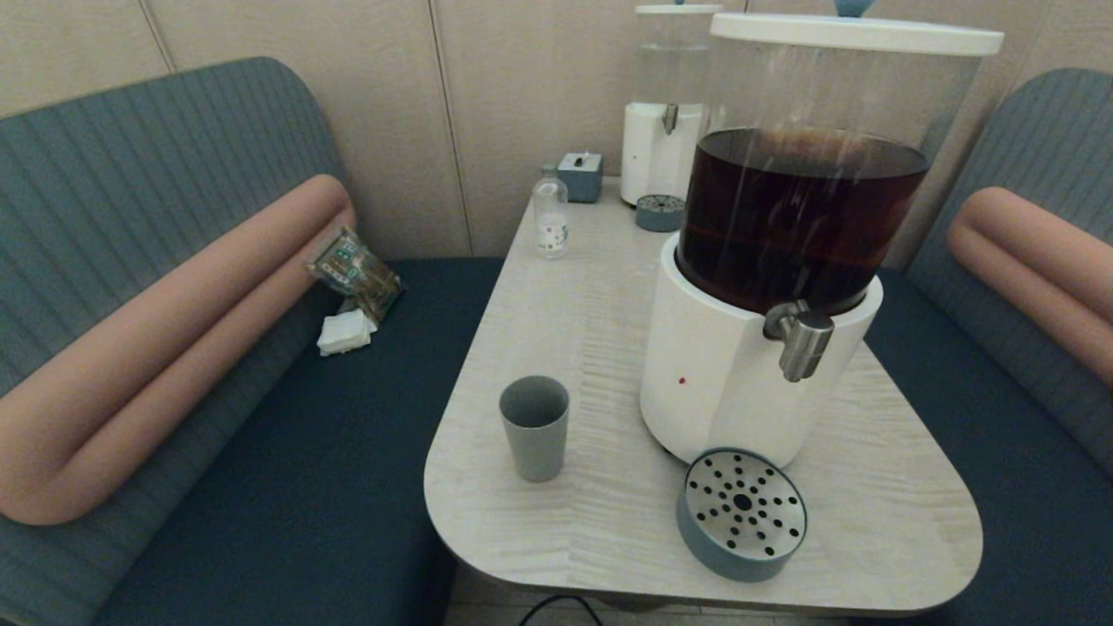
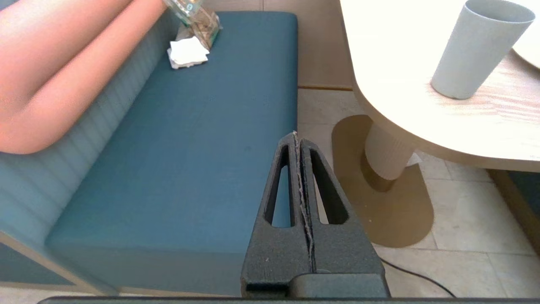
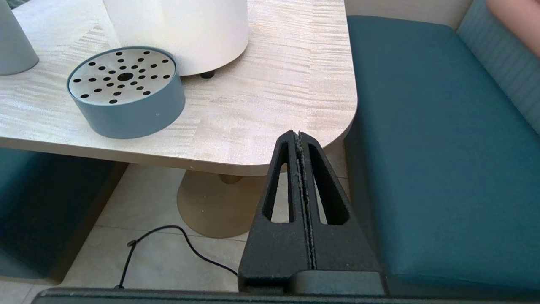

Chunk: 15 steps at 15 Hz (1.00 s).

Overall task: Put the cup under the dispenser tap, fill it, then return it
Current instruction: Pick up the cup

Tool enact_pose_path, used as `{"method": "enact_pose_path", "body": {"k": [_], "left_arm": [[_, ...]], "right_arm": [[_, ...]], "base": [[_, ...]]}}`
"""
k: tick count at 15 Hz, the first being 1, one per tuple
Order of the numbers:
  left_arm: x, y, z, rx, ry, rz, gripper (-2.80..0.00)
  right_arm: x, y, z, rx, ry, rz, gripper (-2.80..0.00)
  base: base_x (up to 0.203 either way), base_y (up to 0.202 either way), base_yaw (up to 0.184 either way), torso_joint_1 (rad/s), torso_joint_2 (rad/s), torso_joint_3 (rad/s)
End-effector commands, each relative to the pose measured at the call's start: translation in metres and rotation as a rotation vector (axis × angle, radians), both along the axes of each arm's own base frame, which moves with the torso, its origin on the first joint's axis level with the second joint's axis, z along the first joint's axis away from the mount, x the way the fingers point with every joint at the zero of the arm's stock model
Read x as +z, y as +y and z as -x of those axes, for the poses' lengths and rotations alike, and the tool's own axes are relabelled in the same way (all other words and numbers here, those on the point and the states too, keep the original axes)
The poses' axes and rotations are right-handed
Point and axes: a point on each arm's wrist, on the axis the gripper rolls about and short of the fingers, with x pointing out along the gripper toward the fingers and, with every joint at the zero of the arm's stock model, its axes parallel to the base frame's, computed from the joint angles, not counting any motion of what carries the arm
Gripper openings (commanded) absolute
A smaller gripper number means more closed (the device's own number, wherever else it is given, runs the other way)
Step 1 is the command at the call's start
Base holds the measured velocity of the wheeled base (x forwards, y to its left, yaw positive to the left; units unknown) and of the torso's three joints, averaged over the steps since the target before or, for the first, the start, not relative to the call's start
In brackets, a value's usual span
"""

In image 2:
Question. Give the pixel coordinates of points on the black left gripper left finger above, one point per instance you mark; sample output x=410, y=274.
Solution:
x=270, y=261

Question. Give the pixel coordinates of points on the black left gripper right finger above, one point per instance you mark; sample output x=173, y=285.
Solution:
x=341, y=249

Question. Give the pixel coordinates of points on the grey plastic cup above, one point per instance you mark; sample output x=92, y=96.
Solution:
x=472, y=55

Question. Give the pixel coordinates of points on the white folded napkin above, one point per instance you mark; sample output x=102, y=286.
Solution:
x=187, y=52

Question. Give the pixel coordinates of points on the clear snack bag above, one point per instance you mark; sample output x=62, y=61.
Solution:
x=202, y=25

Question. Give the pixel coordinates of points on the pink cylindrical bolster cushion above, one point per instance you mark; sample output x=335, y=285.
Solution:
x=63, y=63

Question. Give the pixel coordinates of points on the beige table pedestal base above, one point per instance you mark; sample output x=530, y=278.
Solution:
x=392, y=202

